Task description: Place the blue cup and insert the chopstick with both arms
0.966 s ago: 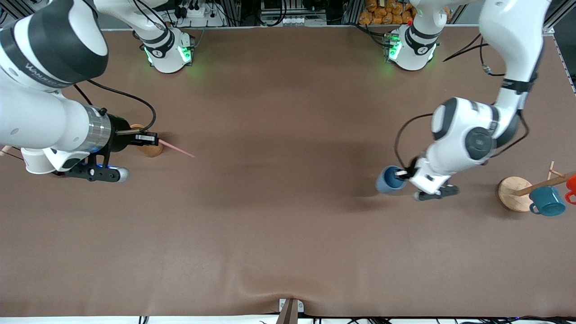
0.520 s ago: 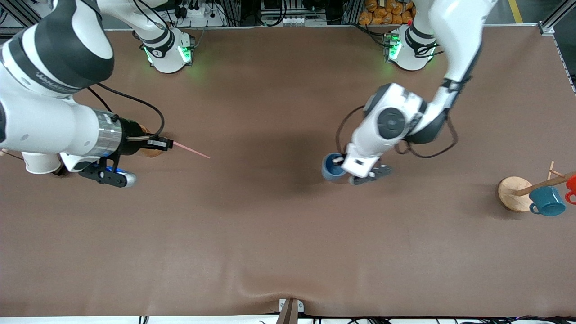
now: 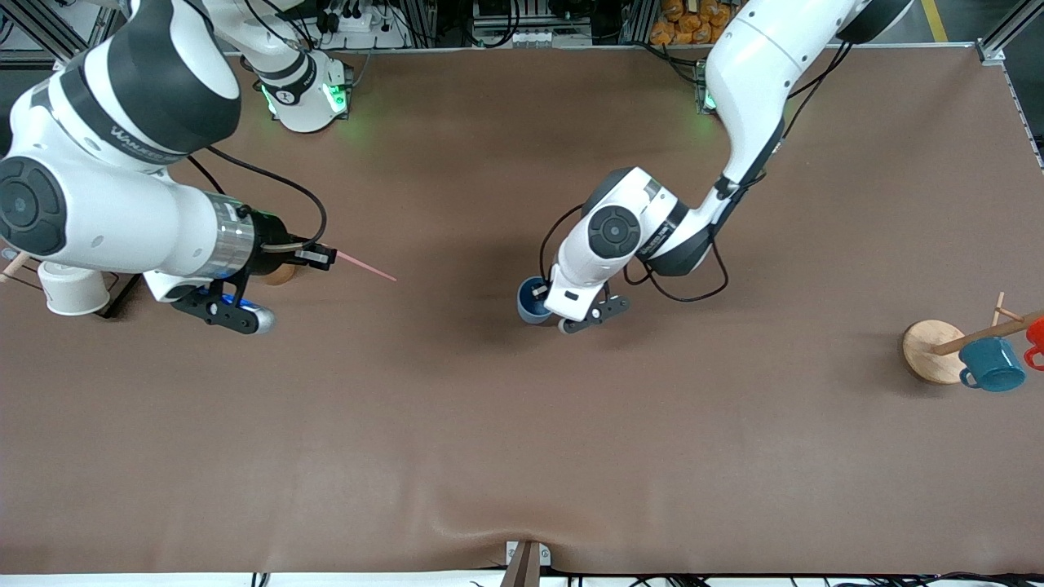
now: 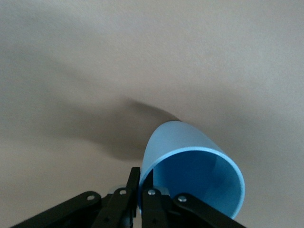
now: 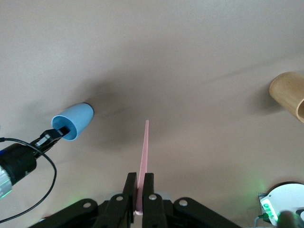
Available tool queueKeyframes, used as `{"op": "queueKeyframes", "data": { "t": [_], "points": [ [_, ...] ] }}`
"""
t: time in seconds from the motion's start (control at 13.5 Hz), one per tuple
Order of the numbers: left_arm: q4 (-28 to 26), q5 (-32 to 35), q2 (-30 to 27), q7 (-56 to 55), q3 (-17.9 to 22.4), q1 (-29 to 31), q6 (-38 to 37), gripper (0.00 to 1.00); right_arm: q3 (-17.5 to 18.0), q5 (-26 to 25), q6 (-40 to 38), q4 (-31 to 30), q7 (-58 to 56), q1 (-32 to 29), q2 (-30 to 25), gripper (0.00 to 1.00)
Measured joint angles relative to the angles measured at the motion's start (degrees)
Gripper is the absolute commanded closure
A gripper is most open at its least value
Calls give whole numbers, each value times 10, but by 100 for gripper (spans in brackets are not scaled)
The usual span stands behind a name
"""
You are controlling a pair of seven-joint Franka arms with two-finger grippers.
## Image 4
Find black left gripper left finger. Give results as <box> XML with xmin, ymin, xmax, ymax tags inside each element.
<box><xmin>11</xmin><ymin>167</ymin><xmax>141</xmax><ymax>228</ymax></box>

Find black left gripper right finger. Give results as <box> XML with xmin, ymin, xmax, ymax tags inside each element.
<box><xmin>141</xmin><ymin>169</ymin><xmax>247</xmax><ymax>228</ymax></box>

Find blue plastic cup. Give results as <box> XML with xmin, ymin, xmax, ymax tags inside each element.
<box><xmin>139</xmin><ymin>120</ymin><xmax>246</xmax><ymax>219</ymax></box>

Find brown table cover mat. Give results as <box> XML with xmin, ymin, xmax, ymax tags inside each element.
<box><xmin>0</xmin><ymin>0</ymin><xmax>304</xmax><ymax>228</ymax></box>

